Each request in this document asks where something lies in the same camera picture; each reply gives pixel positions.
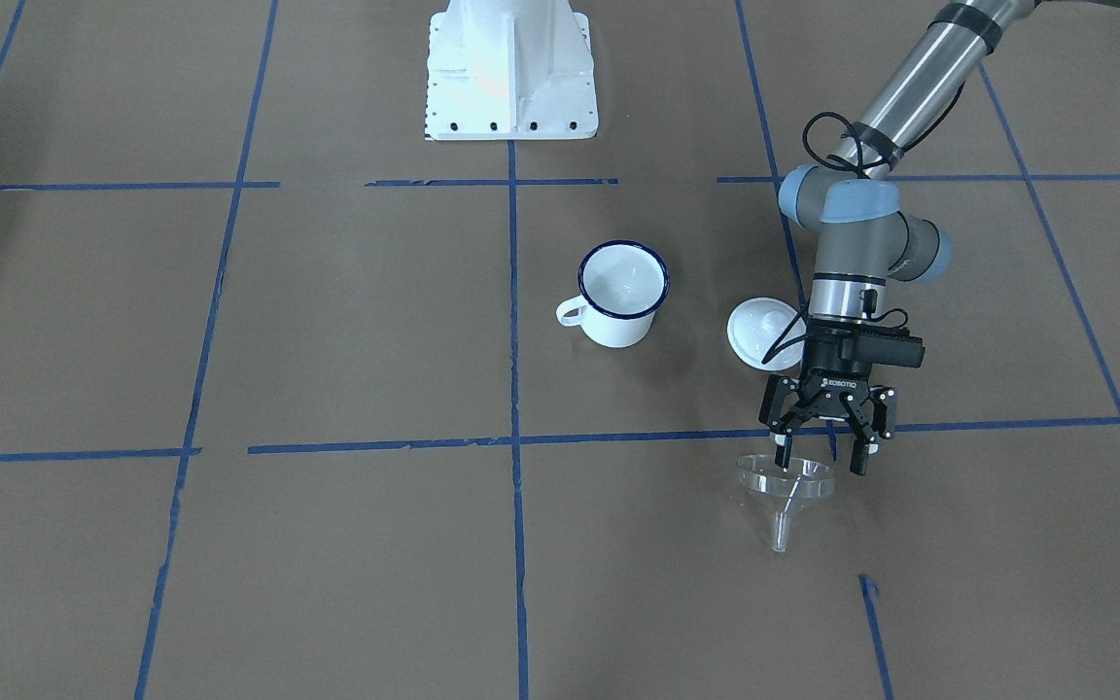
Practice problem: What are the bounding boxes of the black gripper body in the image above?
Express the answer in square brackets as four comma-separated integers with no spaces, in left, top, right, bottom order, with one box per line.
[769,321,899,424]

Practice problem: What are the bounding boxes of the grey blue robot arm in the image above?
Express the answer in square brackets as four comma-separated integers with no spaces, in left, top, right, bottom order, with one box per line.
[759,1,1038,475]

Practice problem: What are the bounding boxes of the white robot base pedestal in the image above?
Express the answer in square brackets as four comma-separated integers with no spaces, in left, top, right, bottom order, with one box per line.
[424,1,600,142]

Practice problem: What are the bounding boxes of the white enamel mug blue rim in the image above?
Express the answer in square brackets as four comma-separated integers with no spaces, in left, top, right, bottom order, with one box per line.
[556,239,671,349]

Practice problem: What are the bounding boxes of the white ceramic lid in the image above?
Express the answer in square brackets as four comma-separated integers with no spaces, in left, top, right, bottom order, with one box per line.
[727,297,806,372]

